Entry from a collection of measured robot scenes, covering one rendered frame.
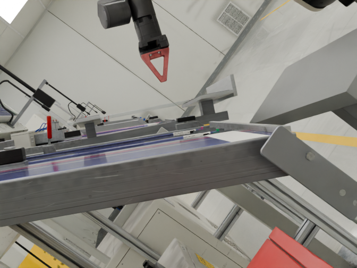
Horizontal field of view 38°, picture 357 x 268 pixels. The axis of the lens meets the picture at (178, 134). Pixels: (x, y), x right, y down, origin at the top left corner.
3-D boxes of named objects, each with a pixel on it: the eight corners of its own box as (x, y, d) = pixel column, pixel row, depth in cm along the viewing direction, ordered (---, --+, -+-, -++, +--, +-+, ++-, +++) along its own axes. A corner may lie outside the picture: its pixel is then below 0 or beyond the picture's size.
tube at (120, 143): (203, 132, 136) (202, 127, 135) (203, 132, 134) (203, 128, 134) (8, 164, 130) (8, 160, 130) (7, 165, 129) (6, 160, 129)
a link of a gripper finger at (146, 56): (150, 85, 119) (138, 46, 119) (149, 86, 126) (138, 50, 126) (178, 76, 120) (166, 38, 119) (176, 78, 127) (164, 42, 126)
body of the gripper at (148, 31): (140, 50, 116) (130, 18, 116) (140, 55, 126) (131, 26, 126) (168, 41, 116) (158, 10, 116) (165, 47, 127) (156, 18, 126)
